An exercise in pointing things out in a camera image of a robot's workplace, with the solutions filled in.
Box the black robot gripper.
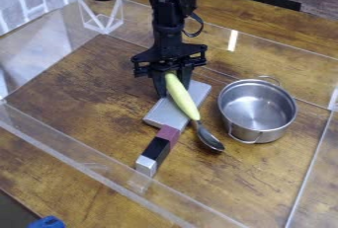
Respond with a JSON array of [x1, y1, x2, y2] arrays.
[[130, 25, 206, 98]]

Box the grey toy cleaver knife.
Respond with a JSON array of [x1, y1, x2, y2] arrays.
[[133, 79, 213, 178]]

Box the yellow handled metal spoon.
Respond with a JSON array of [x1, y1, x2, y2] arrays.
[[165, 72, 224, 152]]

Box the small steel pot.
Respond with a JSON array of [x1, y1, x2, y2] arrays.
[[217, 75, 296, 144]]

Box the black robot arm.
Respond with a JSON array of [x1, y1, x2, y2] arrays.
[[130, 0, 206, 98]]

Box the blue object at bottom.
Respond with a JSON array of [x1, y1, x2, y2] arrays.
[[26, 216, 65, 228]]

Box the clear acrylic enclosure panels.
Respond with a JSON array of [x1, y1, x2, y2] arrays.
[[0, 0, 338, 228]]

